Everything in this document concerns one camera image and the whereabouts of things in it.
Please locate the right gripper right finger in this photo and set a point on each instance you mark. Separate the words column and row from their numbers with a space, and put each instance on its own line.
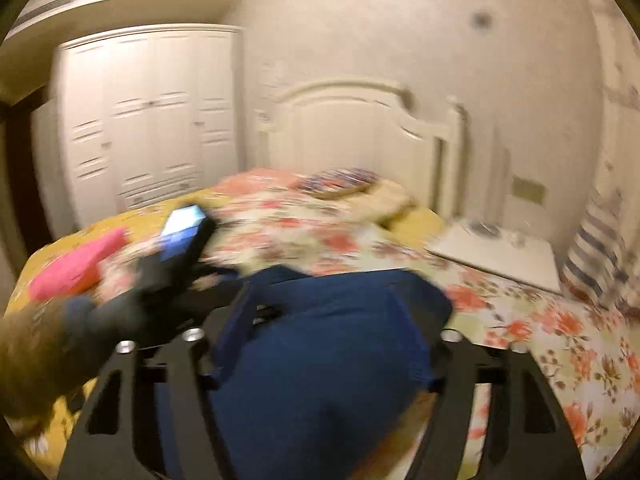
column 527, row 434

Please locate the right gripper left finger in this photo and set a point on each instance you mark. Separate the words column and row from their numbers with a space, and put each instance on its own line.
column 150, row 416

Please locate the navy blue puffer jacket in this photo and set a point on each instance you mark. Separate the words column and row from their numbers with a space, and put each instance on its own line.
column 306, row 374

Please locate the brown sleeved left forearm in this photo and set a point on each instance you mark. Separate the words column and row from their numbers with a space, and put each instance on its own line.
column 47, row 351

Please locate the black gloved left hand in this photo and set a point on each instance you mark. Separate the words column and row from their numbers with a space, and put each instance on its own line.
column 145, row 313

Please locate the pink pillow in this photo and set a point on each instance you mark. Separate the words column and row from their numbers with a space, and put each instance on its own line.
column 78, row 270

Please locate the sailboat print curtain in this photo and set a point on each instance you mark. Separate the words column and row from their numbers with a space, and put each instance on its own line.
column 602, row 265

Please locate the white nightstand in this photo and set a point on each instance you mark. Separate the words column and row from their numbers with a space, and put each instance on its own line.
column 490, row 248

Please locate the pale yellow pillow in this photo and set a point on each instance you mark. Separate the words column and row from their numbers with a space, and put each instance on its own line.
column 383, row 201

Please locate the slim metal desk lamp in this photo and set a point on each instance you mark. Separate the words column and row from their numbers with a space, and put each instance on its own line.
column 492, row 185

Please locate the floral bed quilt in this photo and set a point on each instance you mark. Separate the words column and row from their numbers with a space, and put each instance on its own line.
column 589, row 355

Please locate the embroidered round cushion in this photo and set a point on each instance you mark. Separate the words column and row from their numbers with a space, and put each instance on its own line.
column 336, row 182

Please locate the white wardrobe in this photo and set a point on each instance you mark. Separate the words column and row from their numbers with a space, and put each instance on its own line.
column 135, row 116

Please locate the white wooden headboard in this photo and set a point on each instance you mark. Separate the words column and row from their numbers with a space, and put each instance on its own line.
column 365, row 123

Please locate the wall socket panel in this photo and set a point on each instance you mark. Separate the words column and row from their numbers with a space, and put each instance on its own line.
column 528, row 190

